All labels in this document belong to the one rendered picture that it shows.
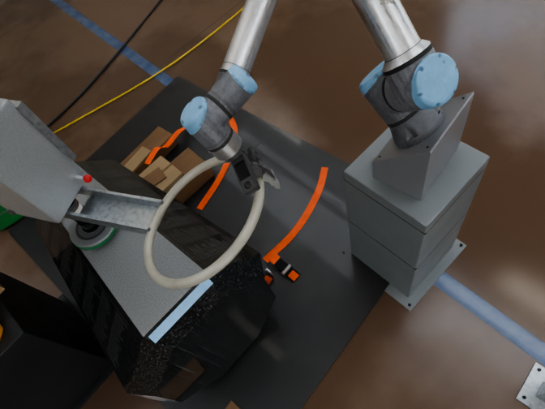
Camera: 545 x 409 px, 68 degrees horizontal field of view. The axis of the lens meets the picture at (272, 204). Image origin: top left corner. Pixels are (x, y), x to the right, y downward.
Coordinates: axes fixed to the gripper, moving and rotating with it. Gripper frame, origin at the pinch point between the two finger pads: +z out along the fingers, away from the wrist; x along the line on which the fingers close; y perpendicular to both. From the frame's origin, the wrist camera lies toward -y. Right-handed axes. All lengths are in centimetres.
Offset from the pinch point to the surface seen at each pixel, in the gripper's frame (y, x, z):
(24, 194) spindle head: 15, 68, -40
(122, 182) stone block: 68, 82, 6
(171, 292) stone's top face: 0, 60, 19
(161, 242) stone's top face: 23, 61, 14
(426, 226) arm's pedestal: -3, -35, 51
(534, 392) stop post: -41, -39, 151
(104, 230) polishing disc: 31, 80, -1
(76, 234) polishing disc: 34, 92, -6
